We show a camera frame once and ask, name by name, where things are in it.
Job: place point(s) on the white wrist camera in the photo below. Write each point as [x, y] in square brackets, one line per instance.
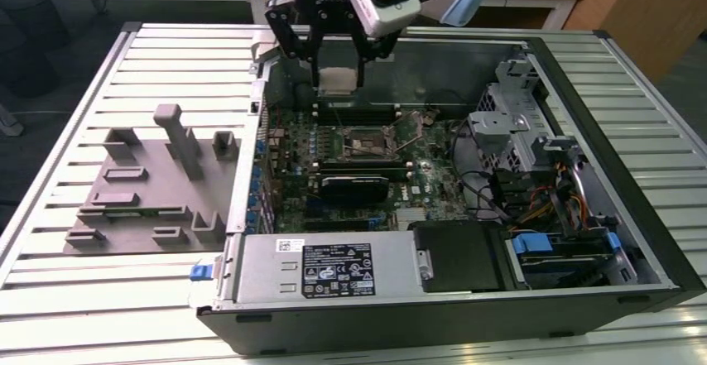
[398, 13]

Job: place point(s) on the black graphics card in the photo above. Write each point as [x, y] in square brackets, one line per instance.
[354, 191]

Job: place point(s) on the dark office chair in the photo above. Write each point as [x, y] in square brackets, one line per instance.
[27, 42]

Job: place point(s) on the silver square CPU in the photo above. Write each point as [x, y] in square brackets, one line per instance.
[338, 80]

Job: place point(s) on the CPU socket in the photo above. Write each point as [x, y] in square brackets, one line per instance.
[369, 143]

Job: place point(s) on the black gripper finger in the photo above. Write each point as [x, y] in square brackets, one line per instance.
[279, 21]
[378, 46]

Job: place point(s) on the blue case latch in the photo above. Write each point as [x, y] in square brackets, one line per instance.
[201, 272]

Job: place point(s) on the silver drive cage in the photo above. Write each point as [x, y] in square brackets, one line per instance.
[497, 127]

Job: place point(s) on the silver power supply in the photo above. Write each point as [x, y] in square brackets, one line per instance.
[265, 270]

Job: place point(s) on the silver chipset heatsink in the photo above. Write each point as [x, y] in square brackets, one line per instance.
[411, 216]

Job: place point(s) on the black expansion slot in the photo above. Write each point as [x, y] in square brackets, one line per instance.
[337, 225]

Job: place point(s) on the black drive bay box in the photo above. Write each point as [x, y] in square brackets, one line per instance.
[458, 257]

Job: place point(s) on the blue disk carrier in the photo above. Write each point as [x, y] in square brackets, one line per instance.
[530, 244]

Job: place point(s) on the black PC case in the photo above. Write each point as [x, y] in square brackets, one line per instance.
[387, 332]

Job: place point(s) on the green RAM stick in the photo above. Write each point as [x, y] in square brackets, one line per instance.
[132, 214]

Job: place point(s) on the wooden cabinet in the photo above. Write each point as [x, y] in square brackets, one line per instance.
[651, 17]

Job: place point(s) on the green motherboard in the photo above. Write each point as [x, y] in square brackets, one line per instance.
[437, 183]

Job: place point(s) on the grey parts rack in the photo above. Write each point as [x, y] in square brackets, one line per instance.
[166, 199]

